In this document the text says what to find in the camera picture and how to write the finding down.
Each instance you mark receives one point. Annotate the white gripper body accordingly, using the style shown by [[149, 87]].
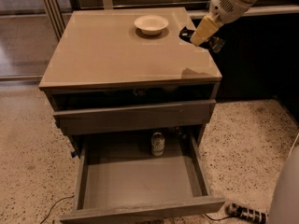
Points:
[[224, 7]]

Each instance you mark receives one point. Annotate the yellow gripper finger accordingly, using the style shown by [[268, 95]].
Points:
[[207, 27]]

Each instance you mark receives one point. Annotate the black rxbar chocolate wrapper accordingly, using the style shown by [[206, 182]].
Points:
[[214, 43]]

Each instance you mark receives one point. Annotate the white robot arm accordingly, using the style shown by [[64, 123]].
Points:
[[285, 203]]

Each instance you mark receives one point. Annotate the closed grey top drawer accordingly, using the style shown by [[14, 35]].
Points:
[[136, 117]]

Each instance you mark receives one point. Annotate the grey drawer cabinet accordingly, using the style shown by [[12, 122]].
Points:
[[104, 61]]

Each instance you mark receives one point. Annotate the white can in drawer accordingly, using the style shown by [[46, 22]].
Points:
[[157, 144]]

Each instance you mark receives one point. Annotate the open grey middle drawer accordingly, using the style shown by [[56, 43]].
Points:
[[120, 182]]

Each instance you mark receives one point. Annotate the white ceramic bowl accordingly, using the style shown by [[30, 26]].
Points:
[[151, 24]]

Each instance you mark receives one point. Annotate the black power strip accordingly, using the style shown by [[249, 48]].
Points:
[[235, 210]]

